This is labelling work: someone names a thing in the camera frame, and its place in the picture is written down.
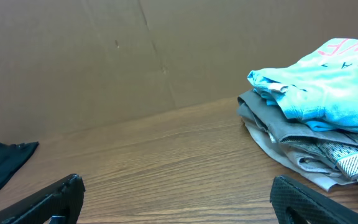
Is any patterned grey folded garment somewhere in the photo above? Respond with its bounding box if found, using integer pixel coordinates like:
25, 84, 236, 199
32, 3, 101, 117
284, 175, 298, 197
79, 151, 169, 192
268, 133, 358, 182

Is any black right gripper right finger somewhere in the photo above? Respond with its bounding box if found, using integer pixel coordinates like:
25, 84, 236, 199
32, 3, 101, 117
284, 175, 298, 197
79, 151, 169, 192
270, 175, 358, 224

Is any light blue printed t-shirt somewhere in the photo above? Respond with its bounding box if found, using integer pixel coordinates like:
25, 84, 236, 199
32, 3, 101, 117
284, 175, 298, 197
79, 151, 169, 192
247, 38, 358, 133

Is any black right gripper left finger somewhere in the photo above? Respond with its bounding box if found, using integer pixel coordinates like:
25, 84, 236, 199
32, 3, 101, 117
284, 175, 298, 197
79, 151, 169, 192
0, 174, 85, 224

